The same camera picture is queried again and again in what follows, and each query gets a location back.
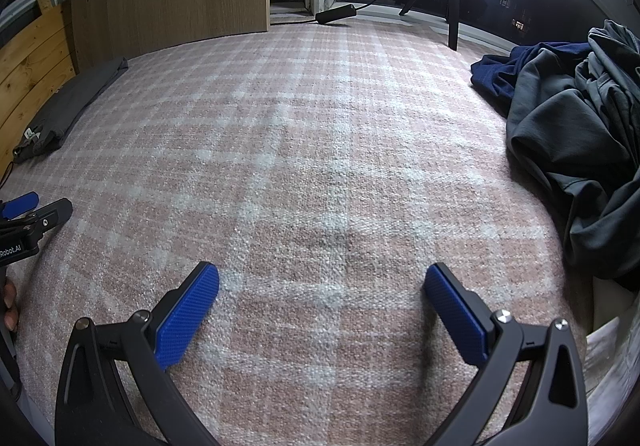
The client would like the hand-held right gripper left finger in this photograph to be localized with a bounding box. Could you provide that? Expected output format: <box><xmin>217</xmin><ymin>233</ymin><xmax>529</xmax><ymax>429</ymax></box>
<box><xmin>55</xmin><ymin>262</ymin><xmax>221</xmax><ymax>446</ymax></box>

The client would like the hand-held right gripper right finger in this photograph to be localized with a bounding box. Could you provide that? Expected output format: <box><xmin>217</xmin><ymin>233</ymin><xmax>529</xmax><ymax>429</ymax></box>
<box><xmin>424</xmin><ymin>262</ymin><xmax>587</xmax><ymax>446</ymax></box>

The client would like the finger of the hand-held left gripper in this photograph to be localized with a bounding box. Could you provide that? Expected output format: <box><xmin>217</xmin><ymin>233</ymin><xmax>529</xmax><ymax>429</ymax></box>
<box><xmin>0</xmin><ymin>192</ymin><xmax>40</xmax><ymax>221</ymax></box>
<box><xmin>20</xmin><ymin>198</ymin><xmax>73</xmax><ymax>241</ymax></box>

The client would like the person's left hand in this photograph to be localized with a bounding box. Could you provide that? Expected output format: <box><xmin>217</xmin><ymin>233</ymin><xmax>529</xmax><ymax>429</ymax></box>
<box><xmin>0</xmin><ymin>278</ymin><xmax>21</xmax><ymax>334</ymax></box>

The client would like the folded dark grey garment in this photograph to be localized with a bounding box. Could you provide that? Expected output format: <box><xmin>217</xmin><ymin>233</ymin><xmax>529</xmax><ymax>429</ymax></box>
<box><xmin>12</xmin><ymin>56</ymin><xmax>130</xmax><ymax>164</ymax></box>

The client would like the wooden plank panel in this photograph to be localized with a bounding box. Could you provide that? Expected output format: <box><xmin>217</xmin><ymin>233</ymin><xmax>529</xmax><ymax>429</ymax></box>
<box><xmin>0</xmin><ymin>0</ymin><xmax>78</xmax><ymax>161</ymax></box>

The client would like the white cloth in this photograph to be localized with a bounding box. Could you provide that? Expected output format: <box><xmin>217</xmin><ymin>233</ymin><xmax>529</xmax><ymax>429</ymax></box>
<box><xmin>582</xmin><ymin>316</ymin><xmax>640</xmax><ymax>446</ymax></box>

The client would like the pink plaid blanket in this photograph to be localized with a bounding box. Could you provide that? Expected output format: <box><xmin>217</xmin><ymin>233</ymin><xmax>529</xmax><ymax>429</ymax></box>
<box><xmin>0</xmin><ymin>18</ymin><xmax>601</xmax><ymax>446</ymax></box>

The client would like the navy garment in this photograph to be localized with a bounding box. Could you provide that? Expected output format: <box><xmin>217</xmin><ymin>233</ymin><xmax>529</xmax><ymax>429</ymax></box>
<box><xmin>470</xmin><ymin>42</ymin><xmax>593</xmax><ymax>117</ymax></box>

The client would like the black cylindrical adapter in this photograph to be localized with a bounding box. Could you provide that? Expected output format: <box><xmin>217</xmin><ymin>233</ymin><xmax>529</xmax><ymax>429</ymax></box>
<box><xmin>315</xmin><ymin>4</ymin><xmax>357</xmax><ymax>25</ymax></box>

